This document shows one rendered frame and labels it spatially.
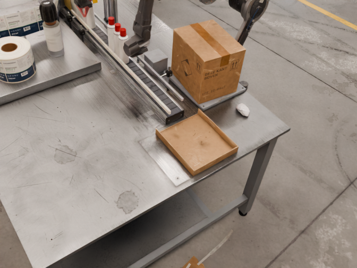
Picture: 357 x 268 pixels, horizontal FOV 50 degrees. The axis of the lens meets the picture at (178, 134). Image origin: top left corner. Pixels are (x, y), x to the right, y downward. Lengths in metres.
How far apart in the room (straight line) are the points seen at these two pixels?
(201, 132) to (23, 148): 0.82
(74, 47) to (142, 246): 1.18
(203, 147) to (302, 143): 1.47
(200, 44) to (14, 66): 0.91
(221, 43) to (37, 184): 1.07
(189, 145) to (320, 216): 1.28
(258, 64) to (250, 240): 1.86
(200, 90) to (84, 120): 0.59
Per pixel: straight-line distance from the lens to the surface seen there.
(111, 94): 2.03
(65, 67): 2.16
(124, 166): 1.70
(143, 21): 1.81
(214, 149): 1.78
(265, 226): 2.59
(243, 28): 2.79
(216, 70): 1.87
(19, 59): 2.04
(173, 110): 1.87
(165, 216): 2.26
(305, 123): 3.31
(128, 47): 1.84
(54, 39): 2.18
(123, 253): 2.16
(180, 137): 1.81
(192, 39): 1.93
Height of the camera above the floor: 2.17
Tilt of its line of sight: 47 degrees down
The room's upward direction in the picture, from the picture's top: 5 degrees clockwise
